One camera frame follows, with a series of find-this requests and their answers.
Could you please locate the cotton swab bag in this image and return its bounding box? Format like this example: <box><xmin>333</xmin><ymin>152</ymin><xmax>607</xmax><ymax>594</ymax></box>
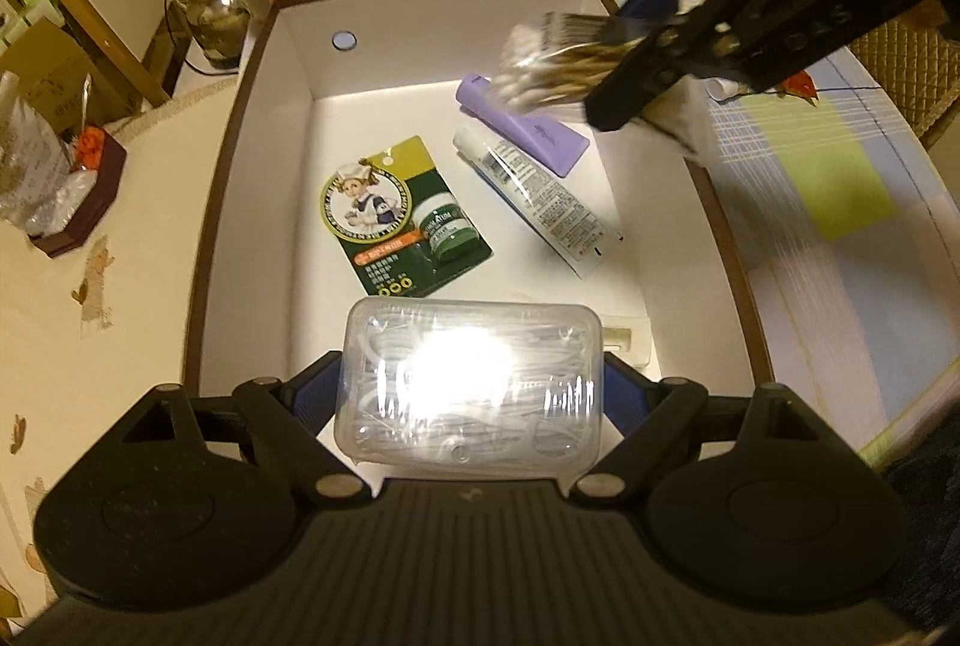
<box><xmin>486</xmin><ymin>9</ymin><xmax>723</xmax><ymax>169</ymax></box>

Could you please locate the purple cosmetic tube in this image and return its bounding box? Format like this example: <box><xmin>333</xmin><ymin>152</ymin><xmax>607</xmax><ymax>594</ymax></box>
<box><xmin>455</xmin><ymin>74</ymin><xmax>590</xmax><ymax>178</ymax></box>

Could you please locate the red snack packet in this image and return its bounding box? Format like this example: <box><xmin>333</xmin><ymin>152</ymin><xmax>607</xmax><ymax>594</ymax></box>
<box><xmin>776</xmin><ymin>71</ymin><xmax>818</xmax><ymax>103</ymax></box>

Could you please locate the clear floss pick box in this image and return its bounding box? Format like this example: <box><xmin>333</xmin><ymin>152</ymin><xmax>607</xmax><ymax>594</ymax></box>
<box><xmin>334</xmin><ymin>297</ymin><xmax>604</xmax><ymax>477</ymax></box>

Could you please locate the white cream tube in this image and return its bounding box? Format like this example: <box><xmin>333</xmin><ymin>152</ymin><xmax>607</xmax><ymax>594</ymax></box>
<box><xmin>452</xmin><ymin>128</ymin><xmax>623</xmax><ymax>279</ymax></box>

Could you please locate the green mentholatum blister card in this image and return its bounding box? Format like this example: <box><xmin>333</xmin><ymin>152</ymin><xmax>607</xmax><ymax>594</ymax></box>
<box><xmin>319</xmin><ymin>136</ymin><xmax>493</xmax><ymax>298</ymax></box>

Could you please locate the white hair clip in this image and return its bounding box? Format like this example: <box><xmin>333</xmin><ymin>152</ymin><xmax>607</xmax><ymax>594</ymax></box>
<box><xmin>601</xmin><ymin>314</ymin><xmax>656</xmax><ymax>368</ymax></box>

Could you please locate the woven chair cushion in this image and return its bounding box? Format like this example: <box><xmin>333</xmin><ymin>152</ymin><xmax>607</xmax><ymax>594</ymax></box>
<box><xmin>850</xmin><ymin>20</ymin><xmax>960</xmax><ymax>149</ymax></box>

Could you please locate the cartoon bear bedsheet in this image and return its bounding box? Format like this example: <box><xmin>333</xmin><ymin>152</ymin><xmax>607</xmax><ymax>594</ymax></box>
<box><xmin>2</xmin><ymin>82</ymin><xmax>236</xmax><ymax>623</ymax></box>

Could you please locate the checkered tablecloth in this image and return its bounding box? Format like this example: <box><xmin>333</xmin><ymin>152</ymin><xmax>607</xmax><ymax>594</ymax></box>
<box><xmin>711</xmin><ymin>52</ymin><xmax>958</xmax><ymax>459</ymax></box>

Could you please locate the brown cardboard storage box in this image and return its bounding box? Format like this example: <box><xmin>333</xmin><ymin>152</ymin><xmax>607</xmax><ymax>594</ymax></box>
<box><xmin>182</xmin><ymin>0</ymin><xmax>773</xmax><ymax>396</ymax></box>

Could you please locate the dark wooden tray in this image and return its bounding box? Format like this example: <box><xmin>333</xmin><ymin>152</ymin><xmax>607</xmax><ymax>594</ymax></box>
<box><xmin>31</xmin><ymin>126</ymin><xmax>127</xmax><ymax>258</ymax></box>

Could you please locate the metal spoon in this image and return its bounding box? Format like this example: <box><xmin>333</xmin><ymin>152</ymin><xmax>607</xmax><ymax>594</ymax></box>
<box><xmin>76</xmin><ymin>74</ymin><xmax>93</xmax><ymax>136</ymax></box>

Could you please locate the glass kettle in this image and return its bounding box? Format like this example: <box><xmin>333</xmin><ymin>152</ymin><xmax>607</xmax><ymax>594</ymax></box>
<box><xmin>164</xmin><ymin>0</ymin><xmax>251</xmax><ymax>74</ymax></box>

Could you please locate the brown cardboard carton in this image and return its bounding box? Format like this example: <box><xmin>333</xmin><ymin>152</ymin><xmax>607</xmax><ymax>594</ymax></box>
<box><xmin>2</xmin><ymin>17</ymin><xmax>132</xmax><ymax>134</ymax></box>

